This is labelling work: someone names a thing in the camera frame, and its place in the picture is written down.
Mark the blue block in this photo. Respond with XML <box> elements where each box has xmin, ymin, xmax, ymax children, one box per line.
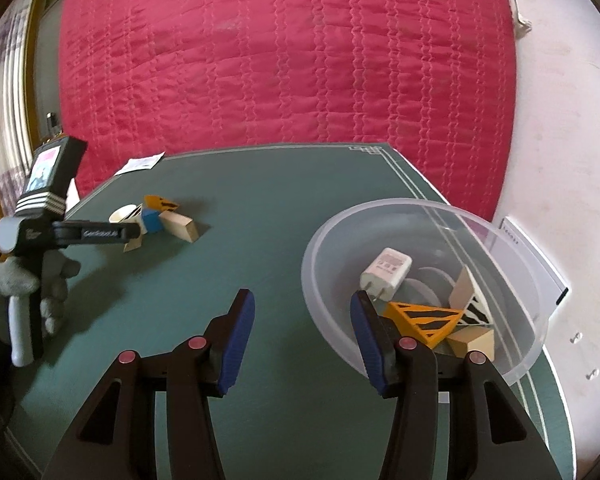
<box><xmin>140</xmin><ymin>208</ymin><xmax>163</xmax><ymax>234</ymax></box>

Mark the long wooden block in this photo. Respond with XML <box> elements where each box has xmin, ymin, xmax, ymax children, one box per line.
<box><xmin>159</xmin><ymin>210</ymin><xmax>199</xmax><ymax>243</ymax></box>

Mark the plain wooden block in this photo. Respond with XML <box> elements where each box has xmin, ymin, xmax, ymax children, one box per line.
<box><xmin>445</xmin><ymin>325</ymin><xmax>495</xmax><ymax>361</ymax></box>

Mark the orange striped wedge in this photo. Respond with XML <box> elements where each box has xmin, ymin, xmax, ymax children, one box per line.
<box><xmin>382</xmin><ymin>301</ymin><xmax>464</xmax><ymax>349</ymax></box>
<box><xmin>144</xmin><ymin>195</ymin><xmax>180</xmax><ymax>211</ymax></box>

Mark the zebra striped wedge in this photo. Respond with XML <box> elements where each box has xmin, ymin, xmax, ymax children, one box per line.
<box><xmin>449</xmin><ymin>266</ymin><xmax>493</xmax><ymax>326</ymax></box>

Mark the white charger plug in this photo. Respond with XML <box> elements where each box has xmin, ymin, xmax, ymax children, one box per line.
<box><xmin>360</xmin><ymin>247</ymin><xmax>413</xmax><ymax>301</ymax></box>

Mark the clear plastic bowl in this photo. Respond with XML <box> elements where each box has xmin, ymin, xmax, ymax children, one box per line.
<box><xmin>301</xmin><ymin>198</ymin><xmax>548</xmax><ymax>384</ymax></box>

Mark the left grey gloved hand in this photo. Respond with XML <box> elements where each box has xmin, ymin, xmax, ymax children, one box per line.
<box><xmin>0</xmin><ymin>248</ymin><xmax>82</xmax><ymax>344</ymax></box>

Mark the white cabinet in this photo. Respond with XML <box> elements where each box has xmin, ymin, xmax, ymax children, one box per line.
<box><xmin>66</xmin><ymin>179</ymin><xmax>81</xmax><ymax>211</ymax></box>

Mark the white striped wedge on table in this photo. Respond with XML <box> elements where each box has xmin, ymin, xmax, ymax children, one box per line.
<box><xmin>123</xmin><ymin>212</ymin><xmax>147</xmax><ymax>252</ymax></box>

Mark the orange striped wedge on table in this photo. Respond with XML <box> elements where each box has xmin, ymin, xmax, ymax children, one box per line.
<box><xmin>144</xmin><ymin>195</ymin><xmax>180</xmax><ymax>211</ymax></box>

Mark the green table mat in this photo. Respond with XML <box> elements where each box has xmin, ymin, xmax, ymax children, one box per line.
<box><xmin>8</xmin><ymin>144</ymin><xmax>576</xmax><ymax>479</ymax></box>

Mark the white paper slip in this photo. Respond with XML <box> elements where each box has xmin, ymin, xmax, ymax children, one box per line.
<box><xmin>116</xmin><ymin>152</ymin><xmax>164</xmax><ymax>176</ymax></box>

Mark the white flat box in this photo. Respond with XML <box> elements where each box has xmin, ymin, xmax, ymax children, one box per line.
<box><xmin>500</xmin><ymin>216</ymin><xmax>571</xmax><ymax>316</ymax></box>

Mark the red quilted bedspread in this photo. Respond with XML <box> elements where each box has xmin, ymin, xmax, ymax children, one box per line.
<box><xmin>59</xmin><ymin>0</ymin><xmax>516</xmax><ymax>219</ymax></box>

